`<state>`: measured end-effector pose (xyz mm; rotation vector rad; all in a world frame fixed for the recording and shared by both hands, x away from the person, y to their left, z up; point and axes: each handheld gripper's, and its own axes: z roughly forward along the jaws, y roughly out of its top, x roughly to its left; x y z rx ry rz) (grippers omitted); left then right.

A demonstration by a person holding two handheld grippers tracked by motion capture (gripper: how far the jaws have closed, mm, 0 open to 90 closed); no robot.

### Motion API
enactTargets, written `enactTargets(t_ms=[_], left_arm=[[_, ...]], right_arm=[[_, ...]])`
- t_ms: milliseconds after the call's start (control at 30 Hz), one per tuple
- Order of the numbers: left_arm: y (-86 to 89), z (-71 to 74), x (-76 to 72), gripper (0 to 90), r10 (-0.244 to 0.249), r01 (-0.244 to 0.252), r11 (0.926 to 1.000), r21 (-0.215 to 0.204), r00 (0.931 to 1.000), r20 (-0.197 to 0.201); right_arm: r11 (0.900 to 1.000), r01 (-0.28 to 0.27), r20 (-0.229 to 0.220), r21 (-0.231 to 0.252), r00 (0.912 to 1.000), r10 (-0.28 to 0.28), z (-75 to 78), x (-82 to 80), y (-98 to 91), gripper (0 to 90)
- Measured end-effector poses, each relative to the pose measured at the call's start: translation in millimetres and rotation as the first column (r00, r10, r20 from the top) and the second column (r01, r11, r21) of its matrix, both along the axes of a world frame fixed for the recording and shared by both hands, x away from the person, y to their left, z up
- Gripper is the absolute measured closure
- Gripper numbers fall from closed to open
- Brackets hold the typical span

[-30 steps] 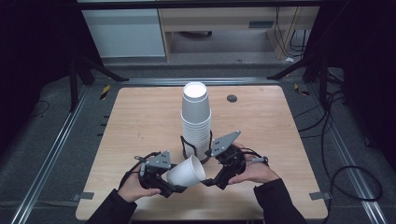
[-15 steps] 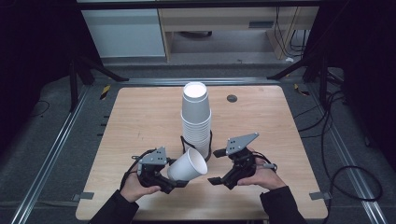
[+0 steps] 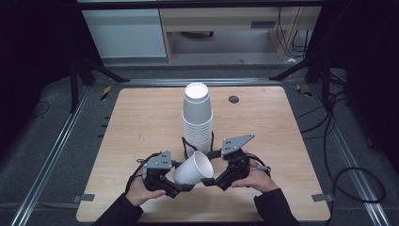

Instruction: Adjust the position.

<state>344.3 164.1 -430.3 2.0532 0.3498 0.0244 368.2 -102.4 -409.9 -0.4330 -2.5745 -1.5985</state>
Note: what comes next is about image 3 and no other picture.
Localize person's left hand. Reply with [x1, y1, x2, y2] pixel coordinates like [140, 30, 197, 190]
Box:
[124, 175, 168, 208]

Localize hanging black desk cables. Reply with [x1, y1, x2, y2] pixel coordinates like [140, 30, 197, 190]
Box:
[275, 6, 313, 59]

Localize black looped floor cable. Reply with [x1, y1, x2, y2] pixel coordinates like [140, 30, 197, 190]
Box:
[324, 166, 387, 226]

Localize single white paper cup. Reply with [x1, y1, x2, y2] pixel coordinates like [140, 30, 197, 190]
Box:
[171, 150, 215, 186]

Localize person's right hand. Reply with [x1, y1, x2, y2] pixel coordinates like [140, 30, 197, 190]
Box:
[231, 151, 280, 194]

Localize left hand-held gripper cable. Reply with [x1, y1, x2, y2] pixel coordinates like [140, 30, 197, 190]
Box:
[124, 151, 164, 195]

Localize white cabinet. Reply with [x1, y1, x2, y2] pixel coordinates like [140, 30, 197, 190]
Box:
[81, 8, 168, 59]

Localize hand-held gripper cable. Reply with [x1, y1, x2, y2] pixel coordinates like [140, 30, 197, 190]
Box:
[124, 151, 164, 195]
[247, 152, 273, 174]

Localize right hand-held gripper cable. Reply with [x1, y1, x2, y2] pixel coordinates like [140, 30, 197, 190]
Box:
[247, 152, 273, 174]

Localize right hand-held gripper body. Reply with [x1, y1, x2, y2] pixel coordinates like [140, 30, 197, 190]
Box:
[215, 133, 256, 192]

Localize black metal stand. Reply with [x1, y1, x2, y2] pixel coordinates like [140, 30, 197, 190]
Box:
[68, 46, 132, 115]
[268, 46, 347, 111]

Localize grey table edge bracket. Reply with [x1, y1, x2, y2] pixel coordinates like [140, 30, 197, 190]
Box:
[311, 193, 335, 202]
[72, 193, 96, 204]

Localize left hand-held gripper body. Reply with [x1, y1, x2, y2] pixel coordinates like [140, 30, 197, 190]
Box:
[142, 149, 184, 199]

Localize aluminium floor rail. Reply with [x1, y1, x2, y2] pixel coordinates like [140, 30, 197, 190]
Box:
[9, 85, 92, 226]
[309, 84, 392, 226]
[123, 77, 283, 88]

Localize yellow black tape strip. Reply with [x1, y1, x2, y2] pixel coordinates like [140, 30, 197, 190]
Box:
[295, 83, 313, 98]
[100, 85, 113, 102]

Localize black wire cup holder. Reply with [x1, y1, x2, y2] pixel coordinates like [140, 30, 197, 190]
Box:
[181, 130, 216, 160]

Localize stack of white paper cups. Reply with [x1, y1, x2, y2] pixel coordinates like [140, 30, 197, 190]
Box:
[182, 82, 215, 158]

